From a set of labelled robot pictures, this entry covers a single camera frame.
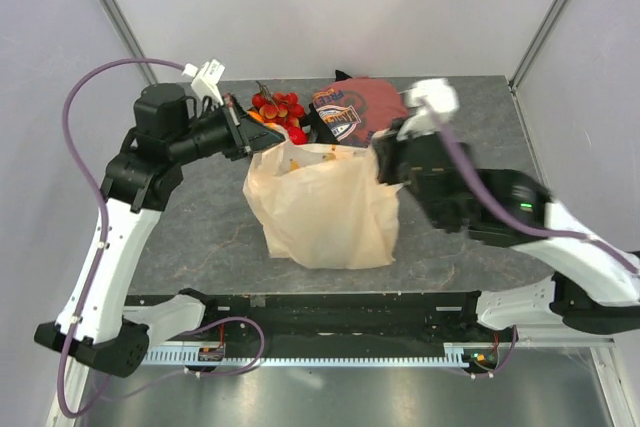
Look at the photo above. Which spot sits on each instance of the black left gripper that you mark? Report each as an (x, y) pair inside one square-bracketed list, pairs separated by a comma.
[(261, 136)]

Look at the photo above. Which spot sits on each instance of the left aluminium frame post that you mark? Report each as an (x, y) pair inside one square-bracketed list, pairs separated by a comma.
[(117, 17)]

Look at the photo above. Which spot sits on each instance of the grey slotted cable duct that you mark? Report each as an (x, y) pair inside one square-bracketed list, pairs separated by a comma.
[(193, 355)]

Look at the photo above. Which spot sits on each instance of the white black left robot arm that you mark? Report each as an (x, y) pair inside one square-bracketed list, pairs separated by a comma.
[(172, 129)]

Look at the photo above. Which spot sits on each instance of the red printed folded t-shirt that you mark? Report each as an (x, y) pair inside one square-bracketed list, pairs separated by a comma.
[(356, 108)]

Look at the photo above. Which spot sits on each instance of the aluminium frame post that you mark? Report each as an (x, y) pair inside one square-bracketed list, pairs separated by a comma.
[(542, 34), (117, 17)]

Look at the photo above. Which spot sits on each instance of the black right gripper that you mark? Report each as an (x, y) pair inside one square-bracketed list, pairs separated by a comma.
[(387, 147)]

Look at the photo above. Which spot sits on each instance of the right aluminium frame post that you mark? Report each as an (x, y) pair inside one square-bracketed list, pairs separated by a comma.
[(542, 34)]

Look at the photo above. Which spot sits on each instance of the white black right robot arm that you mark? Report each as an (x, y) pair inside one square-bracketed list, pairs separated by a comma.
[(592, 289)]

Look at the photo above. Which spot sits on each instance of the aluminium cross rail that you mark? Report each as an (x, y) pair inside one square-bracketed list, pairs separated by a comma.
[(559, 336)]

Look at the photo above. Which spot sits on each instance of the red cherry tomatoes cluster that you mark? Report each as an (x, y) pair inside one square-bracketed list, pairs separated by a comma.
[(284, 108)]

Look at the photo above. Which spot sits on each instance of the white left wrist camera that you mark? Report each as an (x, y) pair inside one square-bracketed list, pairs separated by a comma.
[(205, 79)]

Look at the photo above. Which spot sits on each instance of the red apple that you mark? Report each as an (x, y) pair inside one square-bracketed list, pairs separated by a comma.
[(297, 136)]

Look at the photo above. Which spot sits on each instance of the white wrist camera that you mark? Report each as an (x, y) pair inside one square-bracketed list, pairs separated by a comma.
[(205, 79), (432, 103)]

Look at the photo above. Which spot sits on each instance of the black folded garment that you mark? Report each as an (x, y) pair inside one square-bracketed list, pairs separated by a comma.
[(323, 132)]

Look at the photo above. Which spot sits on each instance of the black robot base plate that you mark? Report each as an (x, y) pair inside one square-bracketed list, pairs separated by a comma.
[(438, 318)]

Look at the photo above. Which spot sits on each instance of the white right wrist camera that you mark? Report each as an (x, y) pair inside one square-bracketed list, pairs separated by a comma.
[(432, 103)]

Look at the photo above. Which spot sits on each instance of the orange fruit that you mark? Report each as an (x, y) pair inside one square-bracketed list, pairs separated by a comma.
[(256, 116)]

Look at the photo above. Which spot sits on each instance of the beige banana print plastic bag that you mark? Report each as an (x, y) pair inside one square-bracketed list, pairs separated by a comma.
[(323, 207)]

